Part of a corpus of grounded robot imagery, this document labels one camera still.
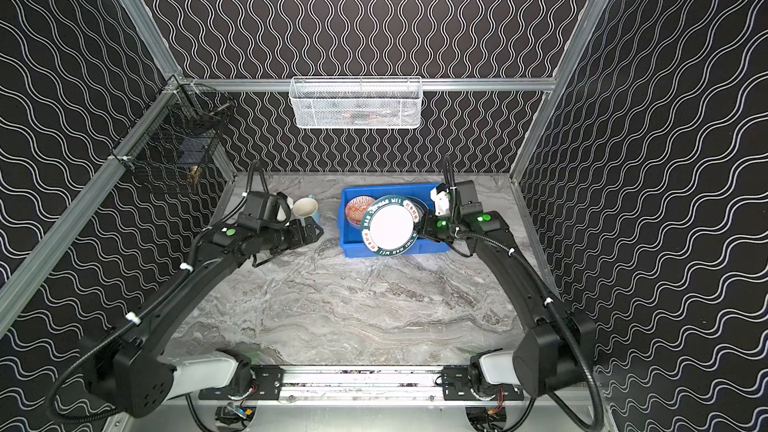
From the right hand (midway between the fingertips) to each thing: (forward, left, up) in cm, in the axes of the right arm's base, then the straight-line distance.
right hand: (417, 226), depth 80 cm
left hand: (-2, +28, +1) cm, 28 cm away
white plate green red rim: (+5, 0, +2) cm, 5 cm away
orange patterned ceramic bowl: (+18, +20, -14) cm, 30 cm away
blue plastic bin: (+4, +20, -14) cm, 25 cm away
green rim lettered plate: (+2, +7, -2) cm, 8 cm away
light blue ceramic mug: (+13, +35, -8) cm, 38 cm away
